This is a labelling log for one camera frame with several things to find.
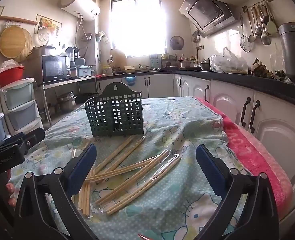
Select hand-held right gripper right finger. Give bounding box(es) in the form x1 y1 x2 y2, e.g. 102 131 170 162
196 144 280 240

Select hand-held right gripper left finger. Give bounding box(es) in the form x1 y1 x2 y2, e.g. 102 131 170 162
14 144 99 240

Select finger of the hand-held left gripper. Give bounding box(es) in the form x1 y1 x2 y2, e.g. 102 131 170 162
11 127 46 155

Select bunch of bamboo chopsticks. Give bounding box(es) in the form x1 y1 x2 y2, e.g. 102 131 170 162
72 135 182 218

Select green plastic utensil basket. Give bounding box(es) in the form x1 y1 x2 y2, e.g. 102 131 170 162
84 82 145 138

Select person's left hand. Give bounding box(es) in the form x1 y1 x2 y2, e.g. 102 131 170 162
5 182 17 207

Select stacked steel pots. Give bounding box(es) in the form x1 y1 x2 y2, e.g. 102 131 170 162
55 91 78 113

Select pink fleece blanket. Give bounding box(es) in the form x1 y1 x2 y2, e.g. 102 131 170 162
194 96 294 222

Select cartoon cat printed blanket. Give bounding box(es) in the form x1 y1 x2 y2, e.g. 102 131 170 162
11 96 254 240

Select metal shelf rack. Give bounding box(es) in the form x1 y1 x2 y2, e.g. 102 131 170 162
36 76 98 128

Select red plastic basin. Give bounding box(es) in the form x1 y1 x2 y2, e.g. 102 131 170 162
0 66 25 88

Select black microwave oven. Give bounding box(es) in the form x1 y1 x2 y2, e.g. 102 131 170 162
41 54 68 83

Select crumpled white plastic bag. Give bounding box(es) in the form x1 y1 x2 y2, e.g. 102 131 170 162
1 59 23 68

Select pale green lidded container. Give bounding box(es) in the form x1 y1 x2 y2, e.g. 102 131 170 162
76 64 94 78

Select brown cardboard box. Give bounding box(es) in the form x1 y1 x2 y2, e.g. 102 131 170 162
25 45 56 62

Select black blender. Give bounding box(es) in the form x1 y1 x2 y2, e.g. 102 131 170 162
66 46 79 78

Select black kitchen countertop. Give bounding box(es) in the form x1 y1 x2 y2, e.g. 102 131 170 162
96 68 295 110

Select round bamboo tray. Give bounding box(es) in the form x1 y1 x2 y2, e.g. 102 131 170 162
0 26 33 62

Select white hanging colander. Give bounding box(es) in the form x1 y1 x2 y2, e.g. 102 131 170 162
37 26 51 43

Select dark cooking pot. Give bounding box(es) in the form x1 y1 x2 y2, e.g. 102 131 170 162
199 59 211 71

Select clear plastic bag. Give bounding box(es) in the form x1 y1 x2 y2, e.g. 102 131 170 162
209 47 250 75

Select wooden cutting board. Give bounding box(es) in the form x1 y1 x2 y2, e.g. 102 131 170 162
111 49 127 68

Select wooden rolling pin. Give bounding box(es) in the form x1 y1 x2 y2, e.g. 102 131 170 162
0 15 38 26

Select teal mini drawer organizer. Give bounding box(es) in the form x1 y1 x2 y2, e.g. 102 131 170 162
149 54 162 70

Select white water heater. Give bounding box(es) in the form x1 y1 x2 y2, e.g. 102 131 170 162
59 0 101 22

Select row of hanging metal ladles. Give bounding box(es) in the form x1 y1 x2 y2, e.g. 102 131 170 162
246 1 279 46

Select kitchen window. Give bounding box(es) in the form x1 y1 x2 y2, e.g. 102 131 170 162
109 0 168 58

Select black range hood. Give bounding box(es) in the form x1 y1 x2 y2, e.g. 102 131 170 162
179 0 238 38

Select wall mounted utensil holder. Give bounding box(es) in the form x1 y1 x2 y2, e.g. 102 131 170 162
95 31 109 43

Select wire skimmer strainer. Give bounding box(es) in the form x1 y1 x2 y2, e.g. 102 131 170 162
239 13 253 53

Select small wall fan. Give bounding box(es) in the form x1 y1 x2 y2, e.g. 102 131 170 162
169 35 185 50

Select wall hook rail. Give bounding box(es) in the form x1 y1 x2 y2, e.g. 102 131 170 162
242 0 273 12

